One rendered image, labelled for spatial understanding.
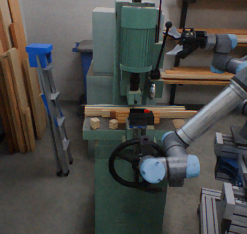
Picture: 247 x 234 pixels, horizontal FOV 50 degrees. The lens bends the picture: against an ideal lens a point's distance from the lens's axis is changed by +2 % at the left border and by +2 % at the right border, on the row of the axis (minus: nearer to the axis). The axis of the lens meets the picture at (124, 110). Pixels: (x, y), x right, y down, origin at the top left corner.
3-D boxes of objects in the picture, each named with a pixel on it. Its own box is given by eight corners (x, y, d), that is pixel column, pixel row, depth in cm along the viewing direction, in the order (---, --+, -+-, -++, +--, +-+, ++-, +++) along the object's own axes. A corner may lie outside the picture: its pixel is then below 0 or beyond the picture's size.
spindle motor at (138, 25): (120, 73, 133) (122, 7, 120) (118, 64, 149) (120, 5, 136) (154, 74, 135) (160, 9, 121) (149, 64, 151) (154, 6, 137)
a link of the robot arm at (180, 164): (192, 143, 93) (161, 146, 93) (202, 163, 83) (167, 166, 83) (191, 162, 96) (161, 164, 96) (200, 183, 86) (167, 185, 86)
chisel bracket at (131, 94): (128, 107, 146) (128, 93, 142) (126, 97, 159) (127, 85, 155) (140, 107, 147) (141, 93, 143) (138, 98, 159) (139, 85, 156)
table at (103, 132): (80, 150, 132) (80, 139, 129) (85, 121, 159) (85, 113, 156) (197, 150, 136) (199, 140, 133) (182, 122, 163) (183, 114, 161)
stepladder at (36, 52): (52, 177, 240) (22, 48, 190) (59, 160, 263) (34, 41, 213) (69, 177, 239) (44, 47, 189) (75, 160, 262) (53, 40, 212)
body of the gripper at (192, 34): (181, 27, 127) (206, 27, 128) (177, 41, 135) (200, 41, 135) (183, 38, 123) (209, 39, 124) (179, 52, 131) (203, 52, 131)
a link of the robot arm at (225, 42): (236, 53, 130) (240, 34, 126) (213, 52, 129) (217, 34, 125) (229, 49, 137) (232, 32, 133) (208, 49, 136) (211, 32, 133)
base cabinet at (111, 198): (94, 248, 176) (93, 159, 146) (97, 187, 228) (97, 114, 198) (160, 246, 179) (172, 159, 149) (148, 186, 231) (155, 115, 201)
